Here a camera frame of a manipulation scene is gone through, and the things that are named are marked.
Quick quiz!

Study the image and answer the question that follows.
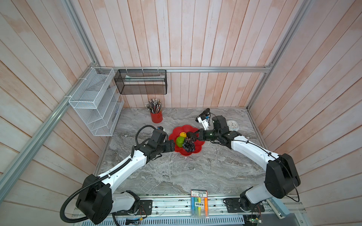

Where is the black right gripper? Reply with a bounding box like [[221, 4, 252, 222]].
[[190, 129, 220, 141]]

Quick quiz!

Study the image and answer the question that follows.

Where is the green fake custard apple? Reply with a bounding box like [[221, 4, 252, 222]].
[[175, 136, 185, 148]]

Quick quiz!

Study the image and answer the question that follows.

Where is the dark fake avocado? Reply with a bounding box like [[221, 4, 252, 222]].
[[186, 131, 198, 141]]

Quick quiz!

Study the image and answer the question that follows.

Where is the dark fake grape bunch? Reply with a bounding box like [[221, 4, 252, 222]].
[[183, 137, 196, 153]]

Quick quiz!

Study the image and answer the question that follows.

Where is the yellow fake fruit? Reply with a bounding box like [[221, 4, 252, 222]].
[[180, 132, 187, 138]]

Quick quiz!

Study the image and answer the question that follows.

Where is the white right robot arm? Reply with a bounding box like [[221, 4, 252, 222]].
[[193, 113, 301, 212]]

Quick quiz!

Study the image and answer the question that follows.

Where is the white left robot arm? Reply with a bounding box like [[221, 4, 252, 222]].
[[76, 128, 175, 225]]

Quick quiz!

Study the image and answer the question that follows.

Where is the red flower-shaped fruit bowl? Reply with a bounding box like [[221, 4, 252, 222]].
[[169, 125, 205, 156]]

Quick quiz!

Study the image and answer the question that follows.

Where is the white round clock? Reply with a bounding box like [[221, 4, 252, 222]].
[[227, 120, 239, 131]]

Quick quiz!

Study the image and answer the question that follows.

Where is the black stapler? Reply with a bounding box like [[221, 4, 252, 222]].
[[196, 108, 210, 121]]

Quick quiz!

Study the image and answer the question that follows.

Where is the red metal pencil bucket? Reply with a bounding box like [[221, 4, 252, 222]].
[[150, 111, 163, 124]]

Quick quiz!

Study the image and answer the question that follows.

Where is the bundle of pencils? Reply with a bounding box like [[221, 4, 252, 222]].
[[145, 98, 163, 114]]

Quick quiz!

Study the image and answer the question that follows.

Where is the highlighter marker pack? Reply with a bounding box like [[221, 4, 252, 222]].
[[190, 189, 209, 218]]

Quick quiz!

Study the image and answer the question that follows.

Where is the blue grey device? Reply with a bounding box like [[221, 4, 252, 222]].
[[266, 197, 290, 219]]

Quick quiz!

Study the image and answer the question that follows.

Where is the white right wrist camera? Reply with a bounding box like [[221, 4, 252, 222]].
[[197, 116, 210, 131]]

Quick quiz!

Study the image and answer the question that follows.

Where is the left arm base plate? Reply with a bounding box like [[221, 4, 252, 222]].
[[115, 199, 153, 217]]

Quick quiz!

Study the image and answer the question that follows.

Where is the black wire mesh basket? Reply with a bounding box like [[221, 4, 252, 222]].
[[114, 69, 168, 95]]

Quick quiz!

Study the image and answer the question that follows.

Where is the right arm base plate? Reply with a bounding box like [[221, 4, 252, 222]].
[[223, 197, 265, 213]]

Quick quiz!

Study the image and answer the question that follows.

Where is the white wire mesh shelf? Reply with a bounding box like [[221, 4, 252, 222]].
[[69, 67, 124, 137]]

